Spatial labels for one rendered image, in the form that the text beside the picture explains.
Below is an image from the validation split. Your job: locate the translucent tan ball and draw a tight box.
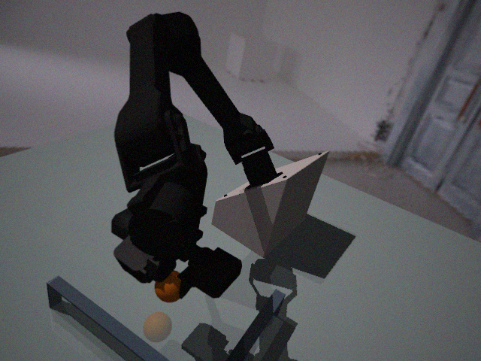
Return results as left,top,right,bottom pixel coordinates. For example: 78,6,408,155
143,312,172,342

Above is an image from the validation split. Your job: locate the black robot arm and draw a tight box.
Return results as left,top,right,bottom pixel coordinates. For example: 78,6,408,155
113,12,282,283

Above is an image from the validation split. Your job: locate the brown ball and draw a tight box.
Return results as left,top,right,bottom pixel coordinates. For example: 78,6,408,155
155,270,181,303

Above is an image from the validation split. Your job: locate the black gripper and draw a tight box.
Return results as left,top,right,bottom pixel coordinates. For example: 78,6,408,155
111,205,242,299

